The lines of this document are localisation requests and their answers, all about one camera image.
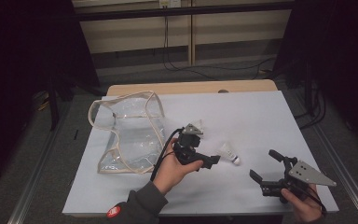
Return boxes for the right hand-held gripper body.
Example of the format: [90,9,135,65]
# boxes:
[260,157,337,204]

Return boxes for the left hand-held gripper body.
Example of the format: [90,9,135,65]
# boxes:
[172,122,207,166]

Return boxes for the clear tote bag beige trim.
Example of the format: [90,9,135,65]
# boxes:
[88,91,166,175]

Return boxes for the person's left hand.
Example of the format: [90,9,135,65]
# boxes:
[153,138,205,196]

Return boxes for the person's right hand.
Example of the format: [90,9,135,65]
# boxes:
[281,184,323,223]

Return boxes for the white table sheet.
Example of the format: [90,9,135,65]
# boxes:
[62,91,339,217]

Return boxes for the wooden table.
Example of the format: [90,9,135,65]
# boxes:
[105,78,278,97]

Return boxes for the black metal stand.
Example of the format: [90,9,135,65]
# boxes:
[48,71,60,131]
[304,62,313,117]

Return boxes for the dark curtain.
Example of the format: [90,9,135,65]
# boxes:
[273,0,358,150]
[0,0,101,190]

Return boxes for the black horizontal beam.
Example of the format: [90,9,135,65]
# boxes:
[76,1,295,22]

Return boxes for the dim yellowish floor item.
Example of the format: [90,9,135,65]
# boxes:
[32,91,49,112]

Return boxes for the left hand-held gripper black cable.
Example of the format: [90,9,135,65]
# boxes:
[150,127,185,182]

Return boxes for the hand-held gripper black cable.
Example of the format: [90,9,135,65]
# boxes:
[304,185,328,216]
[150,127,185,182]

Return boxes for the right hand-held gripper black cable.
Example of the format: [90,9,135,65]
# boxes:
[304,185,328,216]

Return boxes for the aluminium floor rail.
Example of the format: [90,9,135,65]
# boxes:
[310,124,358,224]
[7,102,73,224]

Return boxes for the black floor cables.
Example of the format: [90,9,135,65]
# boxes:
[293,80,327,130]

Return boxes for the beige vertical post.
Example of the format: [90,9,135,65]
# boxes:
[187,0,197,66]

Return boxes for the black wall cable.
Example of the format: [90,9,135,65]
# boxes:
[162,7,276,81]

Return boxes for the white wall socket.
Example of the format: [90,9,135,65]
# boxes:
[158,0,182,8]

